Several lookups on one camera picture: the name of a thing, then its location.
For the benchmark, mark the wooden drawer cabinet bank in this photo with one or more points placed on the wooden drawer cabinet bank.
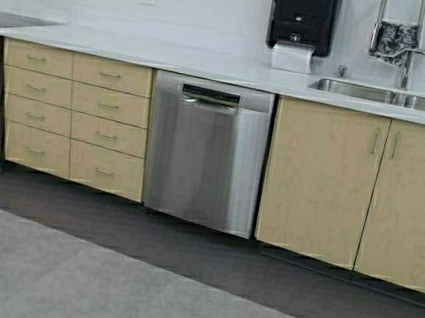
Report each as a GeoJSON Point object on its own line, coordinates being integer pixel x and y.
{"type": "Point", "coordinates": [77, 116]}

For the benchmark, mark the black paper towel dispenser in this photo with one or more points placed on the black paper towel dispenser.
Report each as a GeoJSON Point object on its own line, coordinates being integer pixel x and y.
{"type": "Point", "coordinates": [304, 22]}

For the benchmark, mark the wooden sink cabinet door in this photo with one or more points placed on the wooden sink cabinet door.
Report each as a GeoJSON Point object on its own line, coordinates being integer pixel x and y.
{"type": "Point", "coordinates": [392, 248]}
{"type": "Point", "coordinates": [322, 166]}

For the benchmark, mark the chrome pull-down kitchen faucet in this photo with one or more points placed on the chrome pull-down kitchen faucet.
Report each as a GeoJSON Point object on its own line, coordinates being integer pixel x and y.
{"type": "Point", "coordinates": [405, 75]}

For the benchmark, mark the white paper towel sheet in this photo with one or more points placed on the white paper towel sheet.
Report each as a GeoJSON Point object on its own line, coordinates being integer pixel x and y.
{"type": "Point", "coordinates": [292, 58]}

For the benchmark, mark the wooden left sink cabinet door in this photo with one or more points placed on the wooden left sink cabinet door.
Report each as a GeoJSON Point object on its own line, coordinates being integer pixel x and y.
{"type": "Point", "coordinates": [322, 166]}

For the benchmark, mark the stainless steel sink basin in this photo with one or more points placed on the stainless steel sink basin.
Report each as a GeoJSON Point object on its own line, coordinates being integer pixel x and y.
{"type": "Point", "coordinates": [408, 101]}

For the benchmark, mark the black white patterned cloth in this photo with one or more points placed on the black white patterned cloth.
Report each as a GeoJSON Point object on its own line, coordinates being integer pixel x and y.
{"type": "Point", "coordinates": [392, 38]}

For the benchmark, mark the wooden right sink cabinet door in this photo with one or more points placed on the wooden right sink cabinet door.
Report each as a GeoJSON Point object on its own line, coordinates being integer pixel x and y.
{"type": "Point", "coordinates": [392, 248]}

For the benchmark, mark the small chrome soap pump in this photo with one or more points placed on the small chrome soap pump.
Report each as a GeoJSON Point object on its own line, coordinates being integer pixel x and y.
{"type": "Point", "coordinates": [341, 71]}

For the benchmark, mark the stainless steel dishwasher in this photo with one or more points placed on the stainless steel dishwasher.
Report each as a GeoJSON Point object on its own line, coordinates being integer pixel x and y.
{"type": "Point", "coordinates": [206, 150]}

